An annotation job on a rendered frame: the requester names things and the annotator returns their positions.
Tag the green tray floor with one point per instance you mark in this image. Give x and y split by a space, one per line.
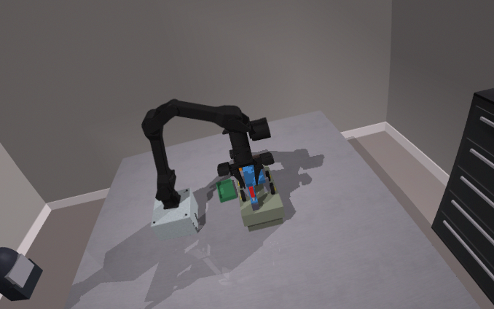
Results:
226 190

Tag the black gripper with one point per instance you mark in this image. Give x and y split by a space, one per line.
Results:
243 158

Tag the green tray rim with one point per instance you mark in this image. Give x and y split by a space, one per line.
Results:
225 198

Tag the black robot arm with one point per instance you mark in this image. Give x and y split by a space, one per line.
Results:
231 118

